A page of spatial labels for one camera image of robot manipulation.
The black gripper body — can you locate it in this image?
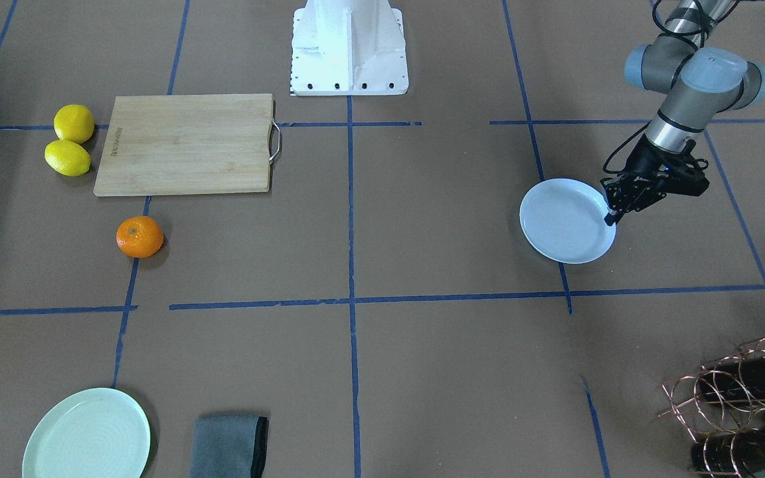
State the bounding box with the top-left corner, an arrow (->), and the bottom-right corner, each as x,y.
600,137 -> 710,212

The pale blue plate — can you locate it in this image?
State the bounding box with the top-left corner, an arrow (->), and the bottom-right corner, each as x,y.
519,178 -> 617,264

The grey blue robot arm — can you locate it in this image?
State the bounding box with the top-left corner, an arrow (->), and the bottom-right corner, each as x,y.
600,1 -> 765,226

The pale green plate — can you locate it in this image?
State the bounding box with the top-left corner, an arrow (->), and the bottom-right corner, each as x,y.
21,388 -> 151,477

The upper dark wine bottle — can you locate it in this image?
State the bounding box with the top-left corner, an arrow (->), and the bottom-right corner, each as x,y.
697,357 -> 765,406

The dark wine bottle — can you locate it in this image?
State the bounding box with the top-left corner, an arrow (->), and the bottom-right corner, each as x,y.
690,428 -> 765,477
697,357 -> 765,406

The lower dark wine bottle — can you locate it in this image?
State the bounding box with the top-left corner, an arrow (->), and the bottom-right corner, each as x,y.
690,428 -> 765,477

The folded grey cloth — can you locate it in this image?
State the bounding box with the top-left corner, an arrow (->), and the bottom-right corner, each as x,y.
188,414 -> 270,477

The bamboo cutting board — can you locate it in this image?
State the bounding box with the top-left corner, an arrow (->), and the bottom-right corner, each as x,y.
94,94 -> 282,197

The orange mandarin fruit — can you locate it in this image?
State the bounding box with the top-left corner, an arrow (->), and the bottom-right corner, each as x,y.
115,215 -> 164,258

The upper yellow lemon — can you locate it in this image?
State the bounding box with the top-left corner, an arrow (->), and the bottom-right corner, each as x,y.
52,105 -> 96,144

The yellow lemon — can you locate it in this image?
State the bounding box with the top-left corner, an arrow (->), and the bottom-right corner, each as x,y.
44,139 -> 91,177
52,105 -> 96,144

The lower yellow lemon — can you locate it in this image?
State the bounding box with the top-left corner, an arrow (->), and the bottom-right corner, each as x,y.
44,139 -> 91,177

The copper wire bottle rack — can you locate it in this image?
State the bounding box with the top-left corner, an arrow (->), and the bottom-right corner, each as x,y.
661,337 -> 765,477

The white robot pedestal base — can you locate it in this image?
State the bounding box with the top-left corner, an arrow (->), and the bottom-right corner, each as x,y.
290,1 -> 410,96

